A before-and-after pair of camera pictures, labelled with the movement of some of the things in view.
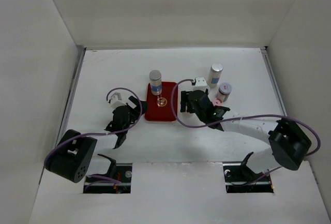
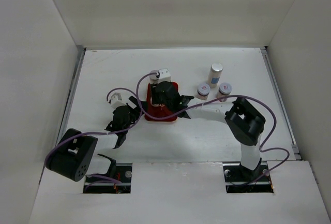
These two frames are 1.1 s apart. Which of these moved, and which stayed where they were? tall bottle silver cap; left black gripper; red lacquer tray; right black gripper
Moved: right black gripper
Stayed: red lacquer tray; tall bottle silver cap; left black gripper
